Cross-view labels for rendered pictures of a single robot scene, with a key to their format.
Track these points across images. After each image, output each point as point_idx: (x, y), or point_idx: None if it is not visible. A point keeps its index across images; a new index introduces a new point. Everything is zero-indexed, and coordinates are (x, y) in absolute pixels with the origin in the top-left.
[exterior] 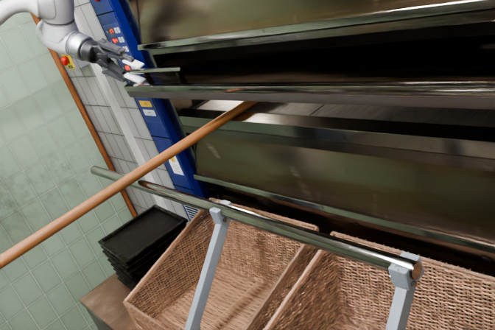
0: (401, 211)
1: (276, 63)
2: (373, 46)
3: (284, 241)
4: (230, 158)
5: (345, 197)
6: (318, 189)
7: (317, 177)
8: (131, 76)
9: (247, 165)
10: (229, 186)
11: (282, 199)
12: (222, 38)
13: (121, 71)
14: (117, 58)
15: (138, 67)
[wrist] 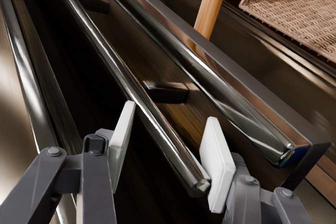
0: None
1: None
2: None
3: (299, 18)
4: (286, 91)
5: None
6: (194, 3)
7: (183, 7)
8: (212, 161)
9: (259, 64)
10: (324, 64)
11: (238, 10)
12: None
13: (227, 221)
14: (105, 175)
15: (125, 103)
